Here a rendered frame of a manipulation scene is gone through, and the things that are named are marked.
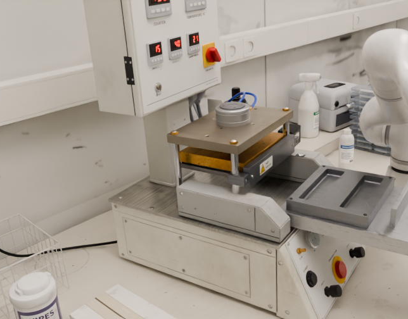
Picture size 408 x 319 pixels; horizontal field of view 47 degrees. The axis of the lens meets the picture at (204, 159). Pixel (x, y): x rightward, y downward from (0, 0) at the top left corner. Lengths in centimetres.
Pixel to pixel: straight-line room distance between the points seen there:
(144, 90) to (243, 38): 82
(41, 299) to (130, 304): 17
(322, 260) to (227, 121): 37
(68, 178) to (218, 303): 61
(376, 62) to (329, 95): 102
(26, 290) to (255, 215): 46
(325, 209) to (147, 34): 51
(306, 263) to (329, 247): 11
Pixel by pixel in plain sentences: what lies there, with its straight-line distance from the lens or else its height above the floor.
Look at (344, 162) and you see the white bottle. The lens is 172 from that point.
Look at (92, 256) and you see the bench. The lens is 132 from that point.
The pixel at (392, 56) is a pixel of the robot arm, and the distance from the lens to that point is 88.
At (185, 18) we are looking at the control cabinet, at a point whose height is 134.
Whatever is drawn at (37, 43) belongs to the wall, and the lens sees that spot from 135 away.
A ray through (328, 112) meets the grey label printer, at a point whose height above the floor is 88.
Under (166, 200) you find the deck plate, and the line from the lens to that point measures 114.
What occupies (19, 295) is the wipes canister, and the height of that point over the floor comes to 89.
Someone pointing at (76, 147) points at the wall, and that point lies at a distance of 144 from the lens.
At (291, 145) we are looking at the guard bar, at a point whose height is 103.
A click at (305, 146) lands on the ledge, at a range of 182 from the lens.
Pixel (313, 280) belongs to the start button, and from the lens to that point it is 102.
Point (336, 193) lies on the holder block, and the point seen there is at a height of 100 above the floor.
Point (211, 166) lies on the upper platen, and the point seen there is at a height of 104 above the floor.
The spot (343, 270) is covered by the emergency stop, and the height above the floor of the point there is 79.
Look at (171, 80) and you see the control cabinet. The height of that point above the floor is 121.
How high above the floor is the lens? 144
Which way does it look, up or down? 22 degrees down
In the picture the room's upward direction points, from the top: 4 degrees counter-clockwise
